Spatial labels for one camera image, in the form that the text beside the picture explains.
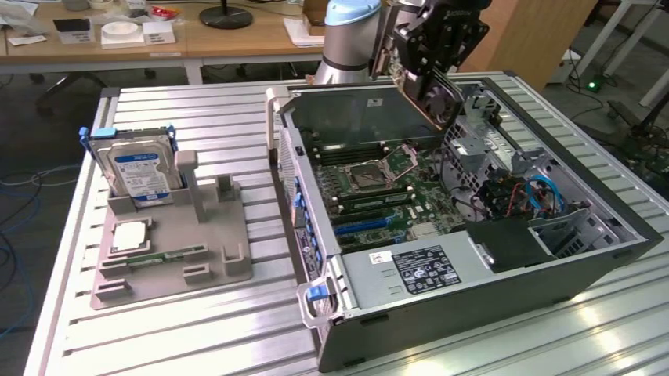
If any small white labelled box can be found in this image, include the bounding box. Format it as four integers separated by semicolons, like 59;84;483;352
142;21;177;46

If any stack of white papers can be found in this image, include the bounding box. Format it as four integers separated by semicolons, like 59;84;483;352
284;17;328;49

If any hard disk in blue caddy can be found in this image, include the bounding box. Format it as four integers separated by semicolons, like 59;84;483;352
78;124;182;208

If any wooden desk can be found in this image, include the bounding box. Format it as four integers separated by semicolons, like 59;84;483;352
0;0;472;85

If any metal socket cover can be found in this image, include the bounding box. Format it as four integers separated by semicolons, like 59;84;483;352
384;143;421;168

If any blue floor cable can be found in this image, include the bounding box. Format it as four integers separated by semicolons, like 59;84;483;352
0;164;81;338

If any metal disk bay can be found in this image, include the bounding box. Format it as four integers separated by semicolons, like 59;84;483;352
443;114;517;190

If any grey parts rack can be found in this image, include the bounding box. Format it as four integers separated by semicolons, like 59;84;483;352
90;150;257;313

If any red packet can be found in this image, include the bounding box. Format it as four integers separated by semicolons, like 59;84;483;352
150;3;178;21

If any blue expansion slot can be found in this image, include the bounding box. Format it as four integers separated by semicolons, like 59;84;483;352
333;219;394;237

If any CPU socket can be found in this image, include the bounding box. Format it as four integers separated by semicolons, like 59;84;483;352
349;160;392;190

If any grey power supply unit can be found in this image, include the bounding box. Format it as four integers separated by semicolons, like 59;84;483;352
340;230;496;309

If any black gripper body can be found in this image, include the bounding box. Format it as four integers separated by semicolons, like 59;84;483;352
423;0;493;31

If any white box with tape roll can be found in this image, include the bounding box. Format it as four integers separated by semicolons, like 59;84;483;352
99;21;146;50

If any white table frame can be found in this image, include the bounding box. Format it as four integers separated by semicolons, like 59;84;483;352
575;0;669;107

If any blue disk wire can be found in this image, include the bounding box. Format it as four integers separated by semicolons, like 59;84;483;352
527;177;567;215

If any green RAM stick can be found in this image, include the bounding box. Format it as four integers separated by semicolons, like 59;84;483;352
129;249;204;268

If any black plastic shroud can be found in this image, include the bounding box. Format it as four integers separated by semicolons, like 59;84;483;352
467;219;556;273

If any green motherboard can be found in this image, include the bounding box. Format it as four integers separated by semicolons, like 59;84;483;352
313;140;469;252

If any wooden cabinet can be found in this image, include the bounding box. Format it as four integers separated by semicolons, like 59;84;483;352
460;0;600;91

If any white box with black top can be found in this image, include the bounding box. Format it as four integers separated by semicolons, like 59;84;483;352
53;18;98;45

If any open black PC case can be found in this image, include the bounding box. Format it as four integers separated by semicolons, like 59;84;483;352
265;76;666;373

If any black round lamp base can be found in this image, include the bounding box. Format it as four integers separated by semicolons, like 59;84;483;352
198;0;256;30

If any graphics card with fan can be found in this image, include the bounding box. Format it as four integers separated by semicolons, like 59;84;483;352
368;3;465;132

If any silver CPU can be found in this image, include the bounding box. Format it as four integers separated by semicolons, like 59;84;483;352
111;222;151;252

